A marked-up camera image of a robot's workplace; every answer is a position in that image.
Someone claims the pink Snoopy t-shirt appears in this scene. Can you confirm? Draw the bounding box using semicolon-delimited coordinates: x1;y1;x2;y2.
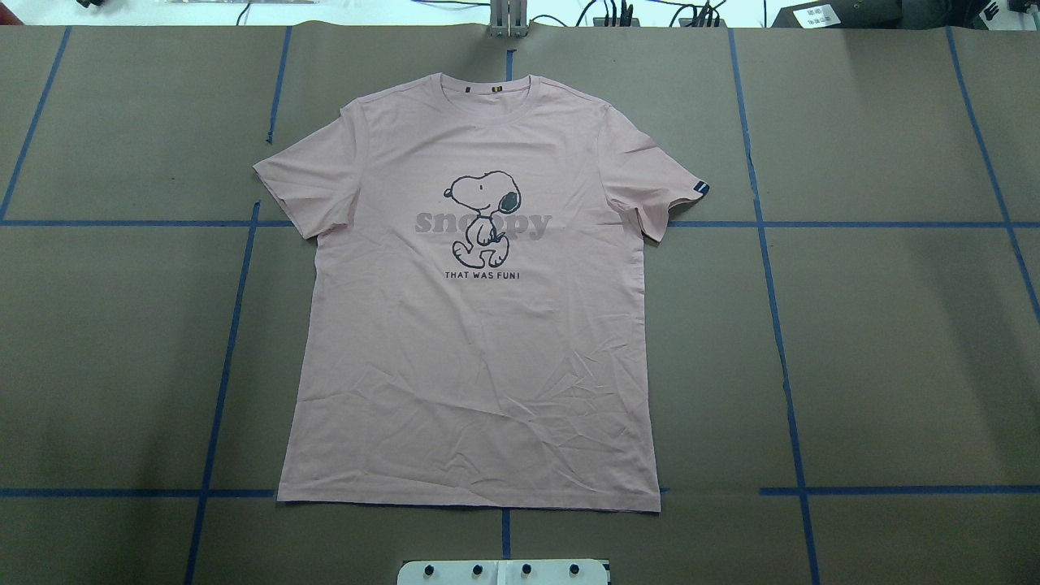
255;73;709;514

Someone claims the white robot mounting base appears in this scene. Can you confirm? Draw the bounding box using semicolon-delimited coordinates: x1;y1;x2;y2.
396;558;612;584

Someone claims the brown paper table cover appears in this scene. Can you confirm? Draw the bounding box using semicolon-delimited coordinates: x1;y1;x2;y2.
2;22;1038;584

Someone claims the black box with label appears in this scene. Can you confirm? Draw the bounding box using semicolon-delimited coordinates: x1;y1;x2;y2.
769;1;903;29

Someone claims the aluminium frame post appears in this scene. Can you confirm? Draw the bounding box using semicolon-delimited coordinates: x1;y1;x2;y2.
487;0;530;39

